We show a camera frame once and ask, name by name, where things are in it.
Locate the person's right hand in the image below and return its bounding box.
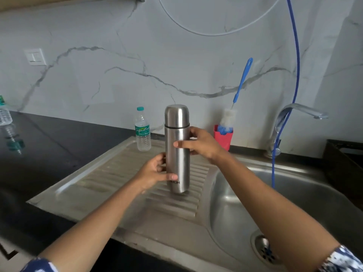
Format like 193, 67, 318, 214
173, 126, 227, 165

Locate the person's left hand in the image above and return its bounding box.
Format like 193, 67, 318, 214
134, 152, 178, 195

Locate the stainless steel vacuum flask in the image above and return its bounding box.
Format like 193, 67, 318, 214
164, 104, 191, 194

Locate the person's left forearm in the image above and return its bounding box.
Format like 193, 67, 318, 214
38, 178, 155, 272

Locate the person's right forearm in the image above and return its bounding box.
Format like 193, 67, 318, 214
217, 151, 341, 272

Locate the red plastic cup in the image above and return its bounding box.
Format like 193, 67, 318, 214
213, 125, 234, 151

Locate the clear plastic water bottle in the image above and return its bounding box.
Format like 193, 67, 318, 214
135, 107, 152, 152

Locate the stainless steel sink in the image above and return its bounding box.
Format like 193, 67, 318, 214
26, 136, 363, 272

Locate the chrome sink faucet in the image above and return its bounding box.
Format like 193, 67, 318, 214
264, 103, 329, 159

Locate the sink drain strainer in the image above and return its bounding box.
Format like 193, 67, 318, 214
250, 230, 281, 266

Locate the person's patterned left sleeve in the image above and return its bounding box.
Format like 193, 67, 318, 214
20, 258, 58, 272

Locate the person's patterned sleeve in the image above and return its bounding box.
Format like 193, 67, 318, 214
20, 258, 58, 272
319, 245, 363, 272

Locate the dark woven basket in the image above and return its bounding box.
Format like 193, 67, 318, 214
323, 139, 363, 210

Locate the small clear plastic bottle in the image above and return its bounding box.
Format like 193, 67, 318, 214
0, 95, 13, 126

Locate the person's patterned right sleeve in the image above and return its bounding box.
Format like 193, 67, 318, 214
319, 245, 363, 272

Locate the blue handled bottle brush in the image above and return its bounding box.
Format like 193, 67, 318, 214
217, 57, 254, 136

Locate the white hose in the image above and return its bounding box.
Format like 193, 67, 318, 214
157, 0, 284, 37

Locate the blue hose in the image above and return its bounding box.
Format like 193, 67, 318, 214
271, 0, 301, 189

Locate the white wall switch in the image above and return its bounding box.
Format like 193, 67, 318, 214
24, 48, 47, 66

